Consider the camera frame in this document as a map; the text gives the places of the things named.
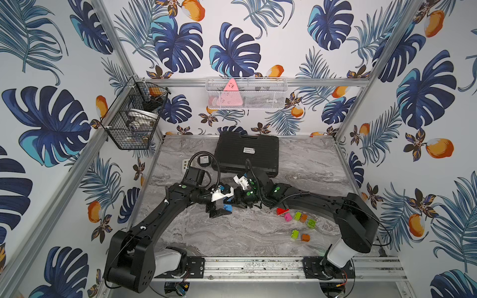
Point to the black wire basket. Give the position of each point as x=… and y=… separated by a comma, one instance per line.
x=133, y=119

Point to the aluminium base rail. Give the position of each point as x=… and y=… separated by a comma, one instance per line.
x=263, y=269

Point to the black plastic tool case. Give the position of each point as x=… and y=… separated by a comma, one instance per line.
x=234, y=149

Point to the white button control box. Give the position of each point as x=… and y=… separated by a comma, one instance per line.
x=184, y=165

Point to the green lego brick right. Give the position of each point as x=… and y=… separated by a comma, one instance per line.
x=311, y=223

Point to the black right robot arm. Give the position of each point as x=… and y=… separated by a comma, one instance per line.
x=358, y=225

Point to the magenta lego brick middle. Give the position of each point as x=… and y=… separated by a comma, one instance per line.
x=288, y=217

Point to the black round tape roll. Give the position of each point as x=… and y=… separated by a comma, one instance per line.
x=204, y=161

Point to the orange lego brick front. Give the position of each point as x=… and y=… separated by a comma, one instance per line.
x=305, y=238

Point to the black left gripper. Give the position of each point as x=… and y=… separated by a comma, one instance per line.
x=217, y=205

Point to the red lego brick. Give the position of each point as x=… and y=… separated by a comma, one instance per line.
x=280, y=211

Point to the pink triangle object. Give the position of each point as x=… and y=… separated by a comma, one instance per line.
x=230, y=96

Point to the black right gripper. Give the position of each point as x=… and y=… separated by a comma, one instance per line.
x=238, y=198

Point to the green lego brick front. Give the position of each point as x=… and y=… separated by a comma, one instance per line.
x=295, y=235

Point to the green lego brick middle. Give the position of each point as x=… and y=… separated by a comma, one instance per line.
x=297, y=216

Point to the long blue lego brick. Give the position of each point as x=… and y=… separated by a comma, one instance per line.
x=227, y=208

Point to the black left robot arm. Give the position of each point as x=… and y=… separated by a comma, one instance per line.
x=132, y=263

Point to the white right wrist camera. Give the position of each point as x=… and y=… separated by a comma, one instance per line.
x=243, y=182

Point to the green lego brick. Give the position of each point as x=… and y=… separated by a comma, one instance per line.
x=311, y=223
x=297, y=216
x=295, y=235

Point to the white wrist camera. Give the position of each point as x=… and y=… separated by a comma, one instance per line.
x=222, y=192
x=243, y=182

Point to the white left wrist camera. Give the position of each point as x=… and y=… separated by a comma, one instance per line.
x=222, y=192

